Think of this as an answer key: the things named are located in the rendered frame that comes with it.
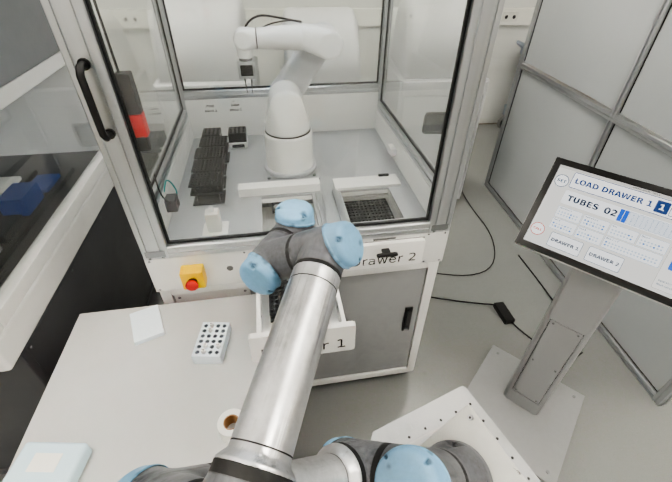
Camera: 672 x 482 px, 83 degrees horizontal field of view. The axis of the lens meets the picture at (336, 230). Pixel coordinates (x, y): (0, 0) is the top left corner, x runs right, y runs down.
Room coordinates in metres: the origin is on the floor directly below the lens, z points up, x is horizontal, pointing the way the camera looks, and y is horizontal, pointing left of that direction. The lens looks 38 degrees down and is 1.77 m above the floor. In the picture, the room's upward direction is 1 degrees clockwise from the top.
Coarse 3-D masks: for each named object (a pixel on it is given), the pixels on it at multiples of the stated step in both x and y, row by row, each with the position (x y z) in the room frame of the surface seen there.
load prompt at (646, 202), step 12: (576, 180) 1.06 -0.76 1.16; (588, 180) 1.05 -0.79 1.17; (600, 180) 1.04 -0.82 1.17; (588, 192) 1.02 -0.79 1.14; (600, 192) 1.01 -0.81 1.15; (612, 192) 1.00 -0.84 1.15; (624, 192) 0.98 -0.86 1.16; (636, 192) 0.97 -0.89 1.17; (624, 204) 0.96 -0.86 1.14; (636, 204) 0.95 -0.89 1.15; (648, 204) 0.94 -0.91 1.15; (660, 204) 0.92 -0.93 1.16
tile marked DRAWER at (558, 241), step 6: (552, 234) 0.96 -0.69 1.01; (558, 234) 0.96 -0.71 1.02; (552, 240) 0.95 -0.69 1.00; (558, 240) 0.94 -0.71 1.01; (564, 240) 0.94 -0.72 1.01; (570, 240) 0.93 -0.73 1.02; (576, 240) 0.93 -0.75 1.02; (552, 246) 0.94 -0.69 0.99; (558, 246) 0.93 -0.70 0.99; (564, 246) 0.92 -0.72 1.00; (570, 246) 0.92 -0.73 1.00; (576, 246) 0.91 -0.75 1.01; (582, 246) 0.91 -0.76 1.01; (570, 252) 0.91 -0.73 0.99; (576, 252) 0.90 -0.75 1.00
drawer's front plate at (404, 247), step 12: (396, 240) 1.03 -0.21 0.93; (408, 240) 1.03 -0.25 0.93; (420, 240) 1.03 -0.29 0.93; (372, 252) 1.00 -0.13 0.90; (408, 252) 1.02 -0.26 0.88; (420, 252) 1.03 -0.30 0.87; (360, 264) 0.99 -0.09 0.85; (384, 264) 1.01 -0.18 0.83; (396, 264) 1.02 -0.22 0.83; (408, 264) 1.02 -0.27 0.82
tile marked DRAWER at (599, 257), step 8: (592, 248) 0.89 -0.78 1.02; (584, 256) 0.88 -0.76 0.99; (592, 256) 0.88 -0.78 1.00; (600, 256) 0.87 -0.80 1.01; (608, 256) 0.86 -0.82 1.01; (616, 256) 0.86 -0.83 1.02; (600, 264) 0.85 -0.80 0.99; (608, 264) 0.85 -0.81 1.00; (616, 264) 0.84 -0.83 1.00; (616, 272) 0.82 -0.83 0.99
